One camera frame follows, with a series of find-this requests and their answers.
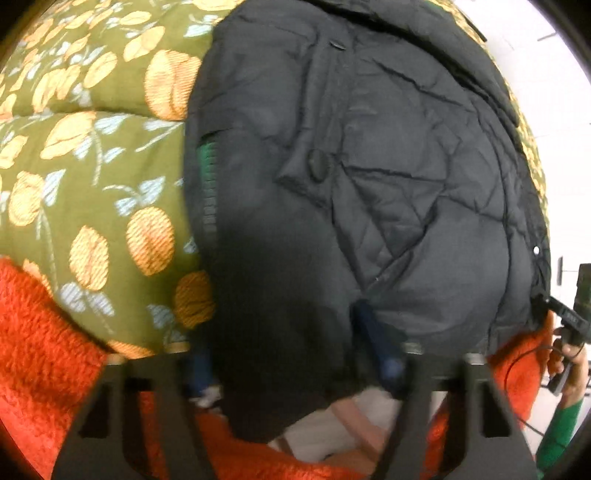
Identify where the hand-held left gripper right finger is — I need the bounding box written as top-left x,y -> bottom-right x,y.
353,299 -> 540,480

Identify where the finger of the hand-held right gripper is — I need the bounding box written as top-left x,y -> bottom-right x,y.
532,295 -> 591,334

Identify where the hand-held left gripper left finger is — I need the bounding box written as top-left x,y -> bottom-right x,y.
51,345 -> 219,480

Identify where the black puffer jacket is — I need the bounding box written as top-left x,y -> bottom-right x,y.
182,0 -> 553,445

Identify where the person's right forearm green sleeve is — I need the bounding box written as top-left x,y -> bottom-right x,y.
534,396 -> 586,472

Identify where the person's right hand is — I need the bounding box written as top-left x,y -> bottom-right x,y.
546,325 -> 591,407

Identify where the person's bare foot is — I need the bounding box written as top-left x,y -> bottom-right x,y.
333,399 -> 391,464

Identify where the orange fleece garment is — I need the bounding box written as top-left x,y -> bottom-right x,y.
0,256 -> 557,480

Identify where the green orange floral quilt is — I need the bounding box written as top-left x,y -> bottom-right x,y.
0,0 -> 553,365

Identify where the black cable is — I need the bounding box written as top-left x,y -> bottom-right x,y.
504,340 -> 560,437

